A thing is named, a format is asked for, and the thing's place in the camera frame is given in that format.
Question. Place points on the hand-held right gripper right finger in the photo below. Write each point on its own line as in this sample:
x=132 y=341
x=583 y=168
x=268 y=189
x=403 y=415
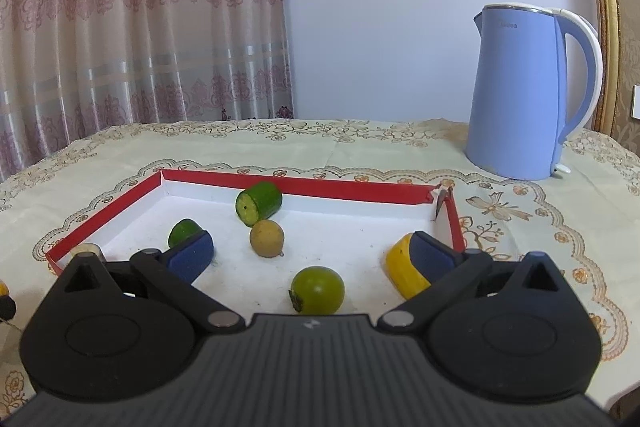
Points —
x=430 y=257

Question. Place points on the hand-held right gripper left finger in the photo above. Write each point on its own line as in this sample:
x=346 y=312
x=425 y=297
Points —
x=192 y=259

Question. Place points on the tan longan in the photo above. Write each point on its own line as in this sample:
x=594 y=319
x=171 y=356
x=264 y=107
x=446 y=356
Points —
x=266 y=238

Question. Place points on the red cardboard tray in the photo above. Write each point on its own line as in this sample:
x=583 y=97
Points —
x=350 y=232

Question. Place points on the tan banana slice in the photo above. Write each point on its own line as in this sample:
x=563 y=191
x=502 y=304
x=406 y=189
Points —
x=85 y=250

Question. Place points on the green round persimmon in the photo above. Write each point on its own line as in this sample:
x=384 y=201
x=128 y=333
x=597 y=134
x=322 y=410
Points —
x=320 y=289

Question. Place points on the green cucumber end piece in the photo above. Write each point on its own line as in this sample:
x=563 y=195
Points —
x=182 y=231

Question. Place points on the green cucumber cylinder piece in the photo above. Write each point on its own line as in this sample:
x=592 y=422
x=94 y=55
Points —
x=262 y=202

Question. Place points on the cream embroidered tablecloth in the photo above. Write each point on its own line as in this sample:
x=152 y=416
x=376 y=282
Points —
x=350 y=147

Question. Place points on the blue electric kettle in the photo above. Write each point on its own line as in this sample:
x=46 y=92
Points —
x=515 y=97

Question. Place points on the yellow black-tipped banana piece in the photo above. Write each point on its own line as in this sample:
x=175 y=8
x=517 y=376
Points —
x=5 y=302

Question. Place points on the pink patterned curtain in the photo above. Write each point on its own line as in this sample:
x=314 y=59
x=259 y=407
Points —
x=125 y=7

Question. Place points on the white wall socket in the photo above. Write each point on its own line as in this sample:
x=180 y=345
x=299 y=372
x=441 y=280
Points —
x=636 y=102

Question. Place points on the gold picture frame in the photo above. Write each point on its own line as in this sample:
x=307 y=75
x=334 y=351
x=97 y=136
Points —
x=602 y=7

